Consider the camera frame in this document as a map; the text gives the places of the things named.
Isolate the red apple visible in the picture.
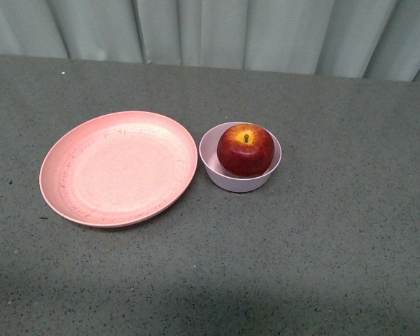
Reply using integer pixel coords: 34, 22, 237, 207
216, 123, 275, 178

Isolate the pink plate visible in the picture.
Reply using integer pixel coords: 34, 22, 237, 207
39, 111, 198, 228

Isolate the pale pink bowl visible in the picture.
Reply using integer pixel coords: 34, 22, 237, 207
198, 121, 283, 193

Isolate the white curtain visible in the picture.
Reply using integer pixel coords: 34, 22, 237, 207
0, 1, 420, 81

